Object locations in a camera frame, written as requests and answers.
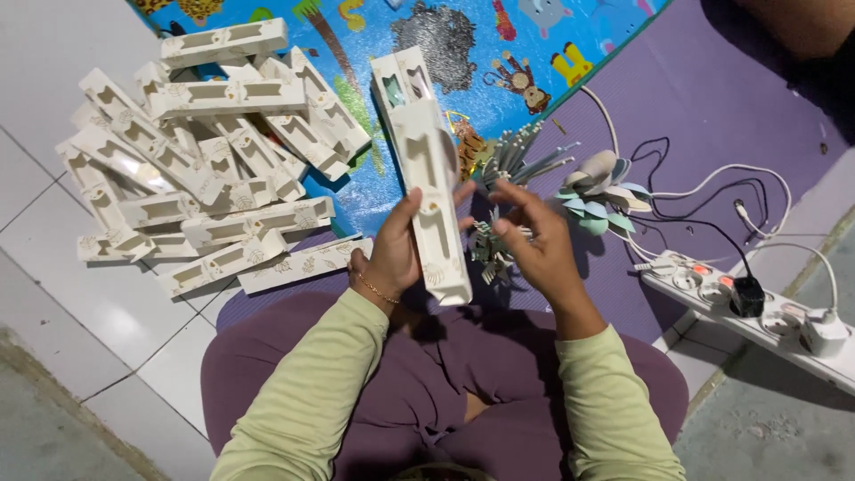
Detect person's left hand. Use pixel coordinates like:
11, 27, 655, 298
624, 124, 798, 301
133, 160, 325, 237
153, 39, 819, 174
347, 179, 478, 310

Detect person's right hand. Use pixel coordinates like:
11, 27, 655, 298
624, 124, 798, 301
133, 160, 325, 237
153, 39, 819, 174
491, 179, 597, 313

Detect white leaf-print cutlery carton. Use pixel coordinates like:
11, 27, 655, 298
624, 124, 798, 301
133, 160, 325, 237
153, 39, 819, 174
387, 99, 474, 307

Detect heap of pastel forks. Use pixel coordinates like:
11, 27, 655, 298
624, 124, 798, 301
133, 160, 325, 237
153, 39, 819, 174
469, 206, 535, 286

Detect heap of pastel spoons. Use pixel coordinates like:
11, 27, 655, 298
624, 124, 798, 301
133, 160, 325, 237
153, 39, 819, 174
553, 149, 653, 237

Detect white flat plug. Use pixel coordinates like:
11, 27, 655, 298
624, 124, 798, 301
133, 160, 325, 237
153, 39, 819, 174
633, 257, 678, 277

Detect person's purple trouser legs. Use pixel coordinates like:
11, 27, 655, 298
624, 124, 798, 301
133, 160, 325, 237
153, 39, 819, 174
200, 289, 690, 481

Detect white power strip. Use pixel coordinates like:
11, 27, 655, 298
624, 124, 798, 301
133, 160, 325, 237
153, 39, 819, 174
640, 249, 855, 396

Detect white carton with cutlery inside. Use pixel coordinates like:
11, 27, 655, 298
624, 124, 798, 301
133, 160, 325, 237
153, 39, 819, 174
369, 45, 436, 135

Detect black charger plug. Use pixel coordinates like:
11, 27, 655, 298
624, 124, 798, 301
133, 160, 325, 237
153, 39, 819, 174
729, 275, 768, 319

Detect pile of white window boxes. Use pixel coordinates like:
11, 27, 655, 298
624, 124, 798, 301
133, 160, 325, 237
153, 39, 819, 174
55, 16, 375, 299

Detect purple foam mat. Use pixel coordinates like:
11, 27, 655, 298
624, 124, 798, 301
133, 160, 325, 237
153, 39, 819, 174
216, 0, 855, 347

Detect blue animal print play mat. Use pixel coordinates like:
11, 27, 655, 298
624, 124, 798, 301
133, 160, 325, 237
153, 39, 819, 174
127, 0, 673, 238

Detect white charger plug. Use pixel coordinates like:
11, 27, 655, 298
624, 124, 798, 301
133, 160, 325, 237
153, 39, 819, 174
799, 308, 851, 359

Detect gold bracelet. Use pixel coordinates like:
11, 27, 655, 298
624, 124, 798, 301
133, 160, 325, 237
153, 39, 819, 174
357, 270, 402, 307

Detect bundle of pastel cutlery handles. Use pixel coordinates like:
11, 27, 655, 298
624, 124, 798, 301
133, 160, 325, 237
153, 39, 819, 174
477, 120, 583, 196

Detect black cable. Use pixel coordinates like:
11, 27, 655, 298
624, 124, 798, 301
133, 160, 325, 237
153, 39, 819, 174
628, 136, 770, 280

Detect white looped cable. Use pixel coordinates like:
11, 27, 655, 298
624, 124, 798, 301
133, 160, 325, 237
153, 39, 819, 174
580, 86, 794, 263

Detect white charger cable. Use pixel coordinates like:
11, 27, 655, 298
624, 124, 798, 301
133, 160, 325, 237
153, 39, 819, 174
753, 241, 840, 315

